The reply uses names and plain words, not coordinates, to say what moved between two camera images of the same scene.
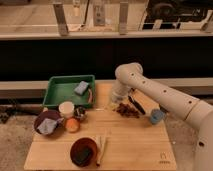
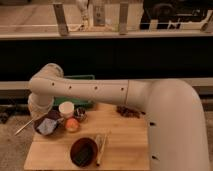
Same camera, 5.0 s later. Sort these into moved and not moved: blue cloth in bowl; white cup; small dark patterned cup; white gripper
Moved: white gripper
Not moved: white cup; blue cloth in bowl; small dark patterned cup
